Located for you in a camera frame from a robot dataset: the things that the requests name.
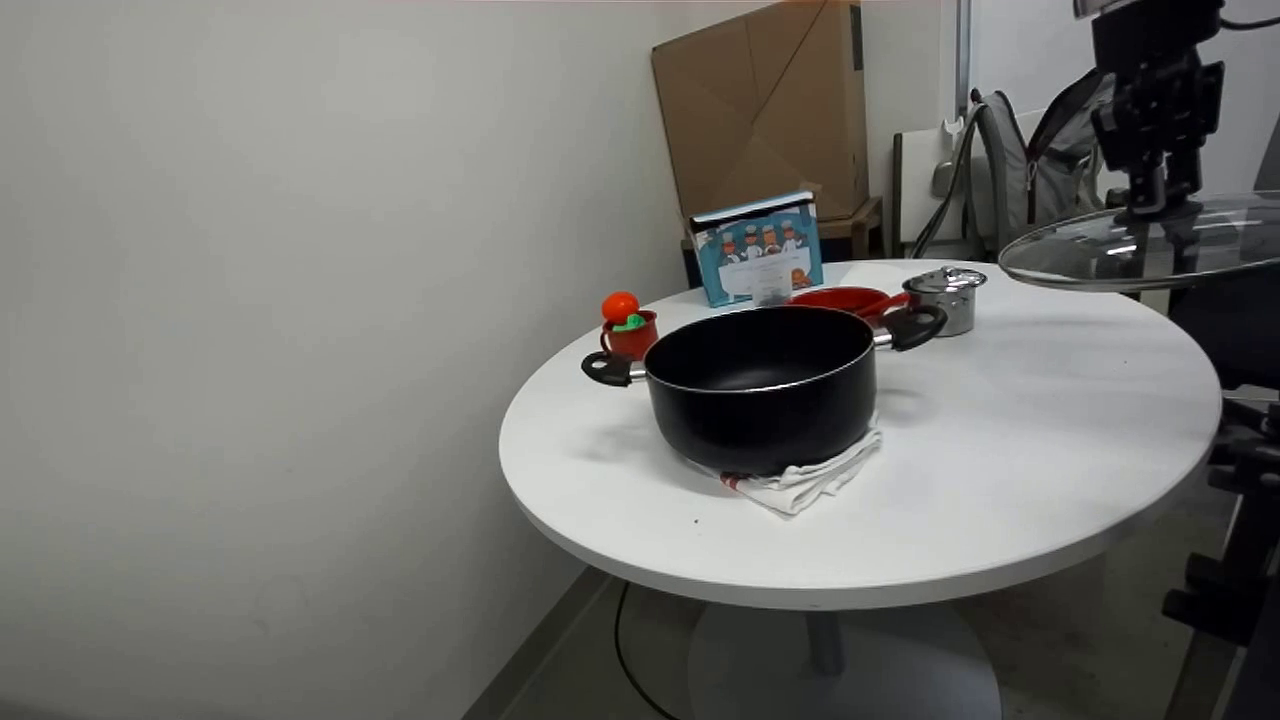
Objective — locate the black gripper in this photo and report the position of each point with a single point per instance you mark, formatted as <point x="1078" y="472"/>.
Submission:
<point x="1159" y="82"/>

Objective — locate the black-knobbed glass pot lid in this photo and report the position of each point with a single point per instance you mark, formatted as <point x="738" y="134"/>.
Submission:
<point x="1135" y="253"/>

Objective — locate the small steel pot lid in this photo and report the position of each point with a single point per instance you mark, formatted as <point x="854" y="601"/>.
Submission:
<point x="944" y="280"/>

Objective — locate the small steel pot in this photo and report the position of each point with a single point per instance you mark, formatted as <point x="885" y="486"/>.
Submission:
<point x="954" y="314"/>

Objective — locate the red plastic bowl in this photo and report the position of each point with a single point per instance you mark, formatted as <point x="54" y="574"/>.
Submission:
<point x="844" y="301"/>

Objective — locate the large black cooking pot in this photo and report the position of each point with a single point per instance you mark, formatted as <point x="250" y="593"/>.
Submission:
<point x="762" y="403"/>

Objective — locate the white cloth under pot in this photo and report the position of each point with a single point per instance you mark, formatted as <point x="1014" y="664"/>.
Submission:
<point x="803" y="491"/>

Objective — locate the large brown cardboard sheet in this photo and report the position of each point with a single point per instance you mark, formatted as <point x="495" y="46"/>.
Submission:
<point x="762" y="105"/>

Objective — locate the blue box with chef print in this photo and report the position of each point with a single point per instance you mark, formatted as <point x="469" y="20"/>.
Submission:
<point x="758" y="253"/>

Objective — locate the green toy in cup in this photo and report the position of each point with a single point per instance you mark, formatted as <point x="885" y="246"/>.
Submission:
<point x="628" y="321"/>

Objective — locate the orange toy ball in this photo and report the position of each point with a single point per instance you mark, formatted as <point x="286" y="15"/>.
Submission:
<point x="619" y="305"/>

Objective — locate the small red cup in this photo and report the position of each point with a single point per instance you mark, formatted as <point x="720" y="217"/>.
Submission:
<point x="625" y="343"/>

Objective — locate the white table pedestal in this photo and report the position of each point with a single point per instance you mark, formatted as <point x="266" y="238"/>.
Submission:
<point x="841" y="664"/>

